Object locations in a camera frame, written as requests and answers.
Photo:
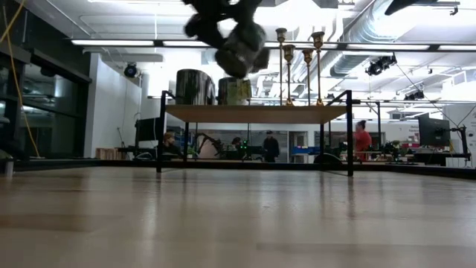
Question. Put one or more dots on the heart label tin can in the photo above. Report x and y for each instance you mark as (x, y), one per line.
(240, 52)

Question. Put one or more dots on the short brass candle stick holder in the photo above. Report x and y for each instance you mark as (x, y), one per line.
(289, 74)
(308, 78)

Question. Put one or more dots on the black table frame rails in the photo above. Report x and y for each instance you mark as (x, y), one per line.
(111, 163)

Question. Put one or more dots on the wooden shelf black metal frame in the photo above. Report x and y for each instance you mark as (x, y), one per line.
(253, 113)

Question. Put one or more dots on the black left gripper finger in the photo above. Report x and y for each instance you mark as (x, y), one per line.
(260, 59)
(202, 31)

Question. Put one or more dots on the blue box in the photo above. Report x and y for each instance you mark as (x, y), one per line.
(302, 150)

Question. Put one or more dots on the black monitor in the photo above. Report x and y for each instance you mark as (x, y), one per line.
(147, 130)
(433, 130)

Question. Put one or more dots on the dark striped tin can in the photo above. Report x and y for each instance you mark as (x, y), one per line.
(195, 87)

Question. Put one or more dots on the pale label tin can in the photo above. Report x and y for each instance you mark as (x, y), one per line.
(235, 91)

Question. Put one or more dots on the person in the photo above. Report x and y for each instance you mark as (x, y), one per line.
(236, 143)
(270, 146)
(361, 139)
(169, 143)

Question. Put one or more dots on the black round ceiling camera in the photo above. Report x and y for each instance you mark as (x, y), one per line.
(130, 70)

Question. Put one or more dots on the black background robot rig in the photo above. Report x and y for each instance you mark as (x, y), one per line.
(215, 147)

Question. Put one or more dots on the wooden blocks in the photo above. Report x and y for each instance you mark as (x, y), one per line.
(109, 153)

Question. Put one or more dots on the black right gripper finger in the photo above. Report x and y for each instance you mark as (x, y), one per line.
(405, 5)

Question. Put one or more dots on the black ceiling spotlights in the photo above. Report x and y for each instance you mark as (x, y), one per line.
(381, 64)

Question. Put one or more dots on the long ceiling light strip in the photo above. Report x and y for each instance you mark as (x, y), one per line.
(111, 42)

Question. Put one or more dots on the tall brass candle stick holder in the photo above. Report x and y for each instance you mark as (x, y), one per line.
(281, 67)
(319, 70)

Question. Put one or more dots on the small grey post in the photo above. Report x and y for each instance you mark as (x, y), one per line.
(8, 165)

